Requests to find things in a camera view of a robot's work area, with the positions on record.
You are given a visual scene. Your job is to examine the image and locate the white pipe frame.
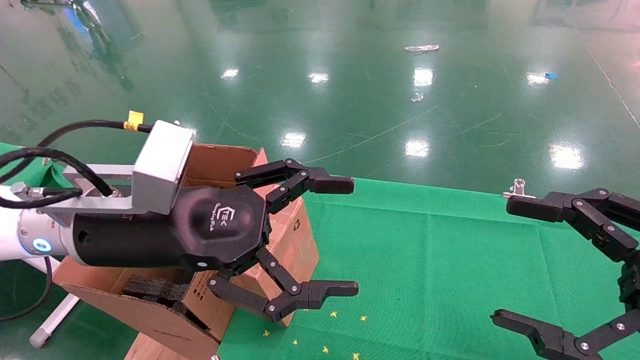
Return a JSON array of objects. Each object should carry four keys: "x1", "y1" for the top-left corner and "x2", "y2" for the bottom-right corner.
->
[{"x1": 25, "y1": 256, "x2": 81, "y2": 349}]

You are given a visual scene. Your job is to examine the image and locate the silver camera mounting bracket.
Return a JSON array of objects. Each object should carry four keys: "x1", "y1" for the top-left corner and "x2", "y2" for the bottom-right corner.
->
[{"x1": 37, "y1": 164, "x2": 136, "y2": 227}]

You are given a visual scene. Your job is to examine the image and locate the black cable with yellow tag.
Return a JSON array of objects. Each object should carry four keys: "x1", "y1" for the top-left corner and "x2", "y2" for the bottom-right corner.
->
[{"x1": 35, "y1": 111, "x2": 155, "y2": 148}]

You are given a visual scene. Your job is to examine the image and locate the black hanging cable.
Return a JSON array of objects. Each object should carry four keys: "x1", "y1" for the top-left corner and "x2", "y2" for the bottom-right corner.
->
[{"x1": 0, "y1": 255, "x2": 54, "y2": 322}]

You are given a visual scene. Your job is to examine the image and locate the large open cardboard carton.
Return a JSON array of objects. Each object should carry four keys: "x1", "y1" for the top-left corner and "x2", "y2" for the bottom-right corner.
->
[{"x1": 52, "y1": 144, "x2": 271, "y2": 360}]

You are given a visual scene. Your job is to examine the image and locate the thin black connector cable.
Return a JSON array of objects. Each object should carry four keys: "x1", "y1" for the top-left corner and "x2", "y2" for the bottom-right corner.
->
[{"x1": 0, "y1": 187, "x2": 84, "y2": 209}]

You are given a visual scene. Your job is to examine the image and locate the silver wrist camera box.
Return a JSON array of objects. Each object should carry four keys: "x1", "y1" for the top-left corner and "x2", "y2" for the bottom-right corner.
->
[{"x1": 132, "y1": 120, "x2": 196, "y2": 215}]

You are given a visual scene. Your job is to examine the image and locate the large green table cloth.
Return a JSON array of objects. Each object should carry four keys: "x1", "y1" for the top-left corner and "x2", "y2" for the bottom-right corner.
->
[{"x1": 217, "y1": 175, "x2": 640, "y2": 360}]

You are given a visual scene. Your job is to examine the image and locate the thick black looped cable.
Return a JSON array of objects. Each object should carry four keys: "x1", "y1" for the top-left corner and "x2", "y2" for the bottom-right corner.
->
[{"x1": 0, "y1": 147, "x2": 114, "y2": 197}]

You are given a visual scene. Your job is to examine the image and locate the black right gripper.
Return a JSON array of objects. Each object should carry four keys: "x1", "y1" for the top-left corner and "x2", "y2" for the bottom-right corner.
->
[{"x1": 491, "y1": 188, "x2": 640, "y2": 360}]

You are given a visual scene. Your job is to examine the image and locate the small green draped cloth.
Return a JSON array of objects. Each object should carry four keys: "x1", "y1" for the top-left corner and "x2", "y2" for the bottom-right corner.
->
[{"x1": 0, "y1": 142, "x2": 71, "y2": 189}]

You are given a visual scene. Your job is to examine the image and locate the small cardboard box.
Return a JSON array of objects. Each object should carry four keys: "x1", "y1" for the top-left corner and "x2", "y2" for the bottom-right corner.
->
[{"x1": 220, "y1": 192, "x2": 321, "y2": 328}]

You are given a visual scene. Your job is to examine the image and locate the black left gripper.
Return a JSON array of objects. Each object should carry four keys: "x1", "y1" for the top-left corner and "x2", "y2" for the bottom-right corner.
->
[{"x1": 70, "y1": 158, "x2": 360, "y2": 322}]

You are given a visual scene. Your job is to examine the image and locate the black foam insert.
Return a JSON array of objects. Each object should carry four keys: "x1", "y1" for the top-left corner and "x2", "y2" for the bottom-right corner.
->
[{"x1": 122, "y1": 274, "x2": 211, "y2": 331}]

